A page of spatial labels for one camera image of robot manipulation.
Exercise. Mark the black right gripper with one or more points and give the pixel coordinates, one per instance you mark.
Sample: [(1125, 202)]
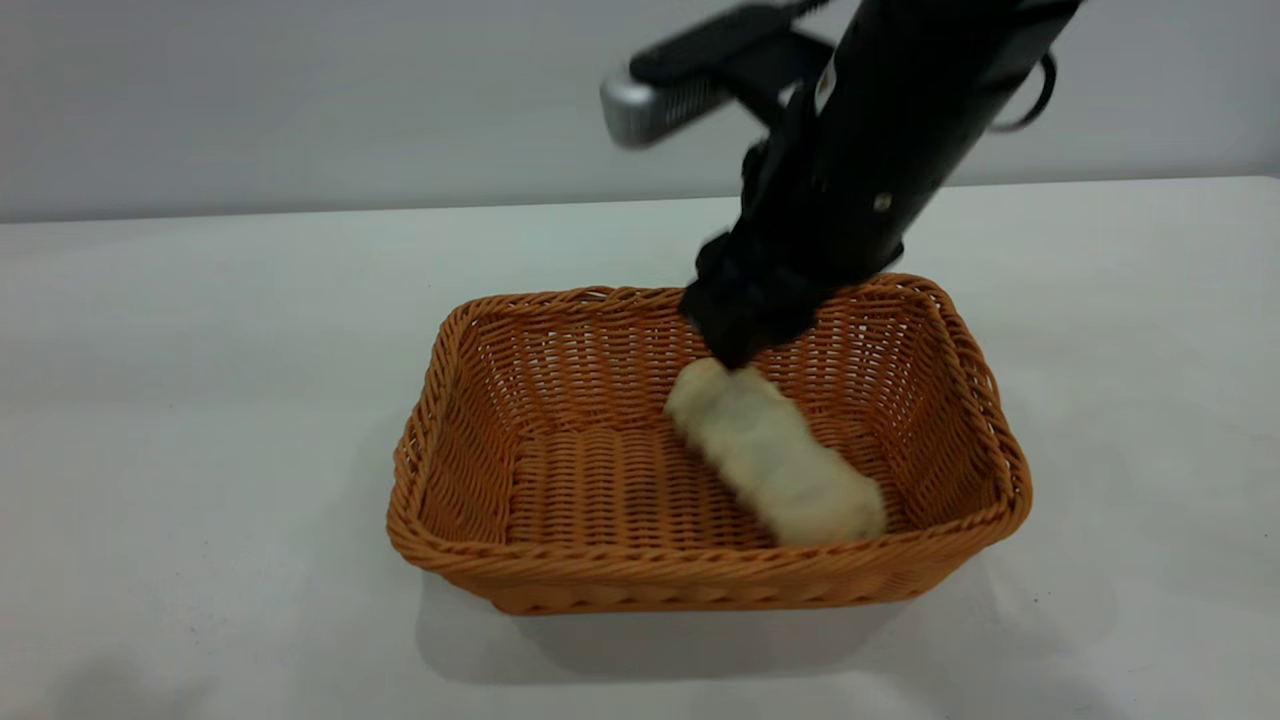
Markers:
[(880, 130)]

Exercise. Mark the striped orange bread roll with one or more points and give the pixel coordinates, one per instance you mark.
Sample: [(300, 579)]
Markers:
[(780, 470)]

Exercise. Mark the orange woven wicker basket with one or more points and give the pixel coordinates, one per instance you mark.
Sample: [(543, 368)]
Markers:
[(600, 580)]

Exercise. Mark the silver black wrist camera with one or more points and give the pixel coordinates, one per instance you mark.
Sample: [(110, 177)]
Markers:
[(660, 105)]

